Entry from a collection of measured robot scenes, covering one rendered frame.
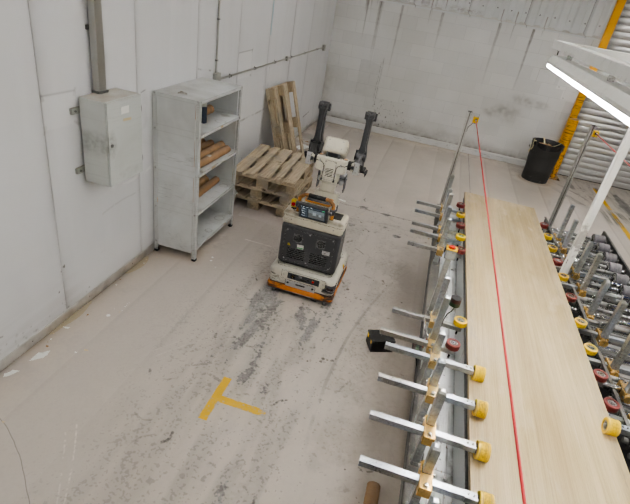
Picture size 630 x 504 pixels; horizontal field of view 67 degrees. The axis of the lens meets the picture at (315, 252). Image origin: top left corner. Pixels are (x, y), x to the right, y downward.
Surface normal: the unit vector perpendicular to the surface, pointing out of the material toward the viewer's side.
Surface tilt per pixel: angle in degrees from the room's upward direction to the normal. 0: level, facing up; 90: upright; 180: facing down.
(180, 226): 90
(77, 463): 0
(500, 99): 90
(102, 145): 90
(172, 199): 90
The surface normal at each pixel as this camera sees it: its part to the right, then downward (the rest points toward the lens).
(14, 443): 0.15, -0.86
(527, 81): -0.26, 0.44
